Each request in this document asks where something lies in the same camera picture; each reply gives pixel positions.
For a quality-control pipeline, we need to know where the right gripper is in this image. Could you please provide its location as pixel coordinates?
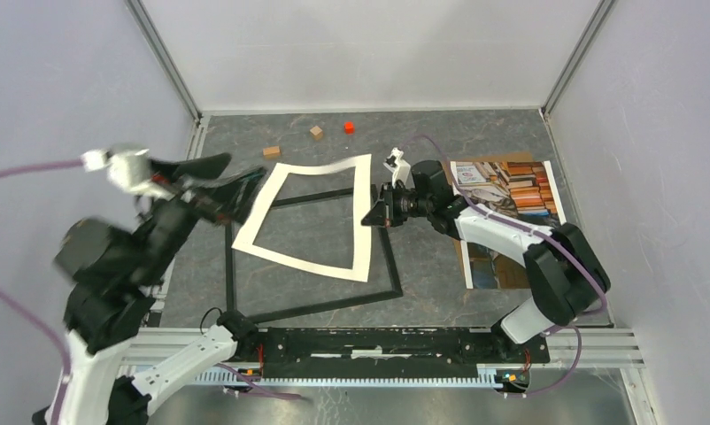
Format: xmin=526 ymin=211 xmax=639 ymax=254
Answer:
xmin=361 ymin=182 xmax=432 ymax=228

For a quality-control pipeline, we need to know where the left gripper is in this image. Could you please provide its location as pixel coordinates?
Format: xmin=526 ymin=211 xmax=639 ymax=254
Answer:
xmin=134 ymin=151 xmax=273 ymax=282

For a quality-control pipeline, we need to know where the black picture frame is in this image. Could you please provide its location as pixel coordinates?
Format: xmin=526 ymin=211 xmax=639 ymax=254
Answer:
xmin=225 ymin=188 xmax=403 ymax=324

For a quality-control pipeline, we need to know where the white mat board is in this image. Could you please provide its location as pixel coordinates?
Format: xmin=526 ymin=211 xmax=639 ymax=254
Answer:
xmin=231 ymin=154 xmax=372 ymax=282

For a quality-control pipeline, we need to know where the book photo print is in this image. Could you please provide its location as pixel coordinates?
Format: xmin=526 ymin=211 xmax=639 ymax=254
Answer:
xmin=450 ymin=161 xmax=567 ymax=290

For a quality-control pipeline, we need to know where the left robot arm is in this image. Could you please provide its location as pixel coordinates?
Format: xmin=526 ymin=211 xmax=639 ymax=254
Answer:
xmin=32 ymin=148 xmax=267 ymax=424

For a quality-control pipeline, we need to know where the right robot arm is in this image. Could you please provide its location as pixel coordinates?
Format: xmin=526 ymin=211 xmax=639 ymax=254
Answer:
xmin=361 ymin=159 xmax=610 ymax=361

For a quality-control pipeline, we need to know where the brown wooden block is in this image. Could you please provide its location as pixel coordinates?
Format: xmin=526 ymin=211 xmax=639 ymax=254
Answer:
xmin=262 ymin=146 xmax=282 ymax=159

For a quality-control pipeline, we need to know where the red cube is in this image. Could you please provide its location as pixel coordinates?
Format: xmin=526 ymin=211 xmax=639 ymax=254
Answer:
xmin=343 ymin=121 xmax=355 ymax=135

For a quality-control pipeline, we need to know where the light wooden cube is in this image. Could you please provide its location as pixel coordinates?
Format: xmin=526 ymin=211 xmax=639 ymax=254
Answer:
xmin=309 ymin=126 xmax=324 ymax=141

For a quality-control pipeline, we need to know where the brown backing board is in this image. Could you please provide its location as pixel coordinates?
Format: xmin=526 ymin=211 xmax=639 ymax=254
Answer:
xmin=448 ymin=152 xmax=533 ymax=290

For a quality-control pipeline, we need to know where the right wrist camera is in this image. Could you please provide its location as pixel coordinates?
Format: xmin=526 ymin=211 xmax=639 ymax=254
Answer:
xmin=383 ymin=147 xmax=411 ymax=187

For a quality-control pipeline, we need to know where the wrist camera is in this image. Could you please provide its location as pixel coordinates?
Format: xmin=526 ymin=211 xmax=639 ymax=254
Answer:
xmin=383 ymin=147 xmax=411 ymax=187
xmin=81 ymin=144 xmax=174 ymax=200

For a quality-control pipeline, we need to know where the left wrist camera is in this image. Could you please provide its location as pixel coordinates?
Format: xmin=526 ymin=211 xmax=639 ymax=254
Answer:
xmin=81 ymin=144 xmax=174 ymax=200

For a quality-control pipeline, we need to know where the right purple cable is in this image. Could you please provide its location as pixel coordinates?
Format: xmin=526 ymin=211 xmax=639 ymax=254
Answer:
xmin=405 ymin=135 xmax=608 ymax=397

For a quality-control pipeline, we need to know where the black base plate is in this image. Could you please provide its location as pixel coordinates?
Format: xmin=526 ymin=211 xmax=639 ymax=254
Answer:
xmin=232 ymin=327 xmax=545 ymax=366

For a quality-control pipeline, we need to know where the aluminium rail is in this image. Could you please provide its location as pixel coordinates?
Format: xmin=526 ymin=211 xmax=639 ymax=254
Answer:
xmin=114 ymin=328 xmax=644 ymax=390

